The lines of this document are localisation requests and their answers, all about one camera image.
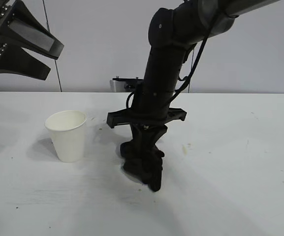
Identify black cloth rag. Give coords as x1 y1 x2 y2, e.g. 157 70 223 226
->
120 141 166 193

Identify white table cover sheet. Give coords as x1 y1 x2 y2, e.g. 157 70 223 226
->
0 91 284 236

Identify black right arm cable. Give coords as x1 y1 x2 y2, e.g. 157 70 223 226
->
172 0 231 96

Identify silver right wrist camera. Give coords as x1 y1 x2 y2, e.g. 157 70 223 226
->
109 77 144 93

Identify white paper cup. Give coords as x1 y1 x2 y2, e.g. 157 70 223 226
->
44 110 88 163

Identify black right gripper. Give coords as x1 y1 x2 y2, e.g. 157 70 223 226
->
106 83 188 163

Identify black right camera cable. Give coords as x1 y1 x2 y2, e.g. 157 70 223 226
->
126 90 139 110

